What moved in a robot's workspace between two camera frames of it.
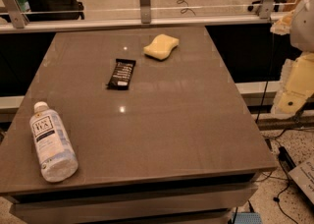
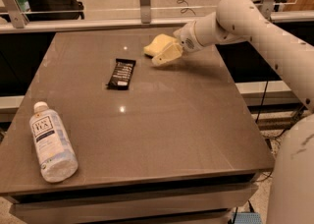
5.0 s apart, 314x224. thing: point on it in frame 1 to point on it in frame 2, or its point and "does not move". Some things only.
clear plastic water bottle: x=57 y=158 does not move
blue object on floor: x=246 y=218 does not move
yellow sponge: x=161 y=46 does not move
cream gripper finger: x=296 y=85 to x=187 y=43
